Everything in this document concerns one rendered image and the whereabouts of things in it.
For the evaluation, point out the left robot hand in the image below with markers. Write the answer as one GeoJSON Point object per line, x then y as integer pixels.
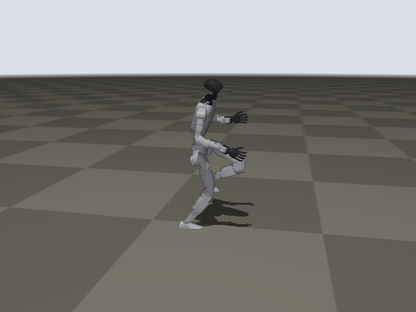
{"type": "Point", "coordinates": [236, 118]}

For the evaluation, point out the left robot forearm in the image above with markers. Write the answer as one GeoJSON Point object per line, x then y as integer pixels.
{"type": "Point", "coordinates": [221, 120]}

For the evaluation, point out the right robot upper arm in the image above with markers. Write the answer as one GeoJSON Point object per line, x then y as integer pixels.
{"type": "Point", "coordinates": [201, 116]}

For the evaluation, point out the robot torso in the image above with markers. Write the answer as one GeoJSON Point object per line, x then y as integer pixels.
{"type": "Point", "coordinates": [210, 115]}

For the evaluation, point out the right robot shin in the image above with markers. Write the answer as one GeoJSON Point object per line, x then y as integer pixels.
{"type": "Point", "coordinates": [202, 202]}

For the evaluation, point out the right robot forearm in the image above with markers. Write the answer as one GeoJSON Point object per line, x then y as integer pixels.
{"type": "Point", "coordinates": [210, 144]}

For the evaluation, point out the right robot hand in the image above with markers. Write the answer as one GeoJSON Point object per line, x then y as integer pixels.
{"type": "Point", "coordinates": [234, 152]}

